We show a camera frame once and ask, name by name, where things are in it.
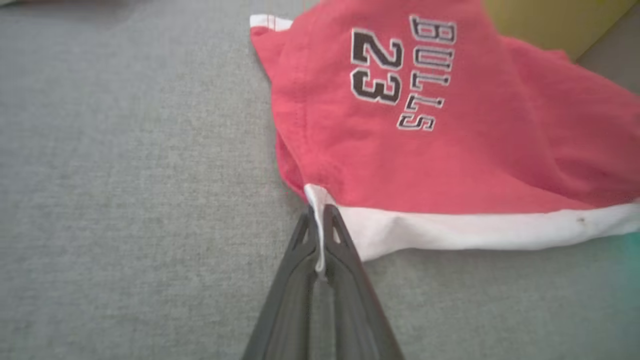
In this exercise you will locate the red and white basketball garment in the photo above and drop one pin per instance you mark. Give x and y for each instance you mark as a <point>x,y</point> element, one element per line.
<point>475,160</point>

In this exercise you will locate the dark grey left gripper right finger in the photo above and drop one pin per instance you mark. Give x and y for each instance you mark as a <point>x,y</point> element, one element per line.
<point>355,300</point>

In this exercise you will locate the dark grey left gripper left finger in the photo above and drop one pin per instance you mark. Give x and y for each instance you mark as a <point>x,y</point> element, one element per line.
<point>290,300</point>

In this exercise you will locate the yellow sofa back cushion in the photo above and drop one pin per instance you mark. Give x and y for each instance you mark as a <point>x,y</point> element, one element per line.
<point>550,22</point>

